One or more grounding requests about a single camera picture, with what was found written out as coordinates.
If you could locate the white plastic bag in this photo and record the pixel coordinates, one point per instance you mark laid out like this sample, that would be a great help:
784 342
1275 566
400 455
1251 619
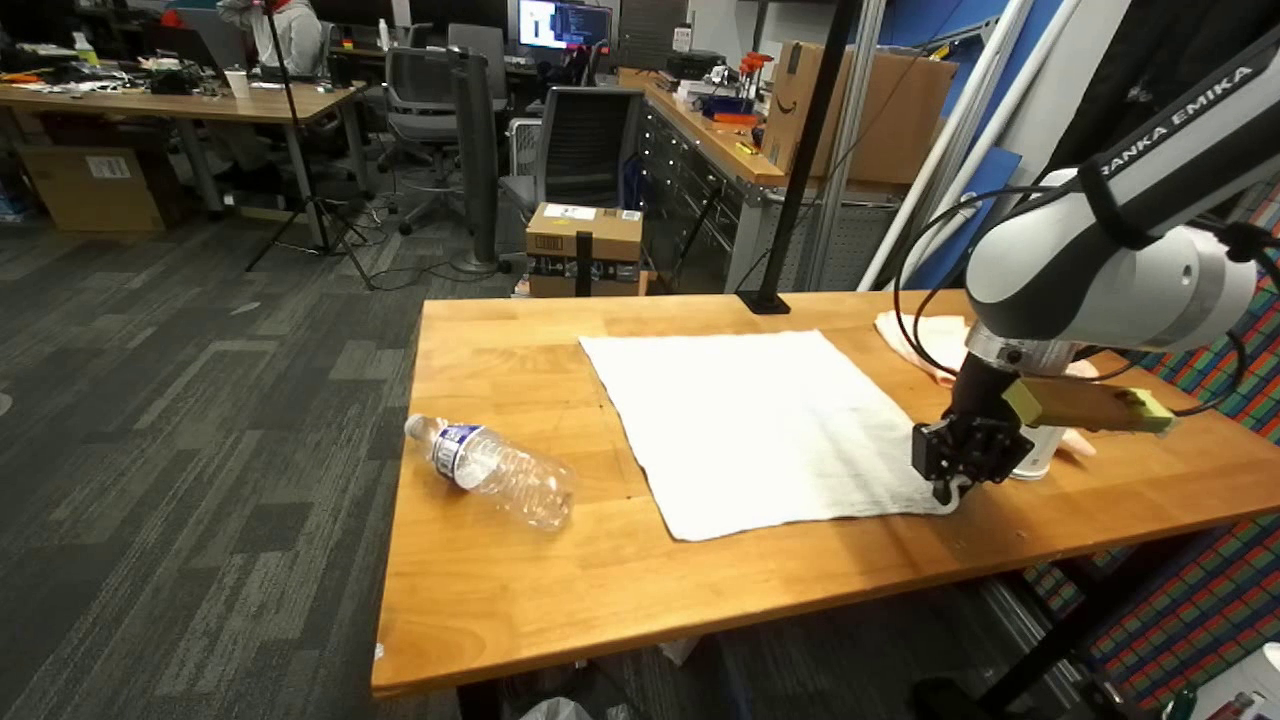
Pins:
555 709

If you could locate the black tripod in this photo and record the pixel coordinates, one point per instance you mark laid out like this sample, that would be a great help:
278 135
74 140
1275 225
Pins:
315 200

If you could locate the dark flat panel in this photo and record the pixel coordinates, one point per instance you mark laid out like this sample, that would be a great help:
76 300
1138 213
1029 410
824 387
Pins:
584 140

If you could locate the lit computer monitor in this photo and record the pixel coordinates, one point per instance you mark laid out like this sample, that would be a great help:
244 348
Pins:
560 25

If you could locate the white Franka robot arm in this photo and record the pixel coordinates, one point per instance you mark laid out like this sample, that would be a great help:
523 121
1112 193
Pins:
1092 281

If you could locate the small cup on desk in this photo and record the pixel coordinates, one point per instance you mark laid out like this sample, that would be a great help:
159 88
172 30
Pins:
238 86

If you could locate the cardboard box with white label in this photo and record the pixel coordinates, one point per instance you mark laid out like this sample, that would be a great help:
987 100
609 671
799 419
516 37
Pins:
584 231

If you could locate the colourful striped fabric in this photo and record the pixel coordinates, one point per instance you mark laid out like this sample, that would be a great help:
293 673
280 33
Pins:
1200 601

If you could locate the white square towel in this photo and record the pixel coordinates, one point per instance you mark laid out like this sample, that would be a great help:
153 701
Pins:
760 426

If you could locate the white paper cup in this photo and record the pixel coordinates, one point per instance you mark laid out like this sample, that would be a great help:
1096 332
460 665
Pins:
1040 451

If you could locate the wooden office desk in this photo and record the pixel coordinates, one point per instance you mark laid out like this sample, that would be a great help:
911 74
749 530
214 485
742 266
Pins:
160 106

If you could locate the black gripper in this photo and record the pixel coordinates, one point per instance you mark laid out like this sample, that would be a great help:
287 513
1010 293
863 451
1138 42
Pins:
980 432

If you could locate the person in white shirt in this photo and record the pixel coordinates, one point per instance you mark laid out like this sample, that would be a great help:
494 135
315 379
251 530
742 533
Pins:
287 33

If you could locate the dark drawer cabinet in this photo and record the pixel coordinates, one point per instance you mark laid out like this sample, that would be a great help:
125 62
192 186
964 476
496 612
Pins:
693 200

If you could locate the black camera stand pole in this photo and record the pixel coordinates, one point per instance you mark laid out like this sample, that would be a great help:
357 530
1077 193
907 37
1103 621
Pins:
803 200

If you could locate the black table leg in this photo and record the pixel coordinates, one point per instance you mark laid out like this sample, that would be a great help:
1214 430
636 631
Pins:
1066 640

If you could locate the large brown cardboard box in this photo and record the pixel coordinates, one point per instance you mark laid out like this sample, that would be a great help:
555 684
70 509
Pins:
882 113

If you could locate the grey office chair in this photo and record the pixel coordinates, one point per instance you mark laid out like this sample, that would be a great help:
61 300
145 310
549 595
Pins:
423 86

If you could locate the blue board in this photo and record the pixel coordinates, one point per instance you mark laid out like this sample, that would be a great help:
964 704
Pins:
923 25

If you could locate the cardboard box with sticker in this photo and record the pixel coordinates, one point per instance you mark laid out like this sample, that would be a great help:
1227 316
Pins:
94 189

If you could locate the grey tall column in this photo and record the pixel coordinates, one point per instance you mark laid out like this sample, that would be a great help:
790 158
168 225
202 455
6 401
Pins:
479 162

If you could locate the wooden wrist camera bar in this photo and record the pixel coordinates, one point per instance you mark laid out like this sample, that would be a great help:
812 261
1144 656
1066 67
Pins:
1092 401

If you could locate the clear plastic water bottle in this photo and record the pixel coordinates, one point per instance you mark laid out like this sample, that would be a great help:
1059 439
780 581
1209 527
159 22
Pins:
502 476

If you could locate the white pipe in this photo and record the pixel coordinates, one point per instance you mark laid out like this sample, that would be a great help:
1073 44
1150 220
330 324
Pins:
946 121
1024 106

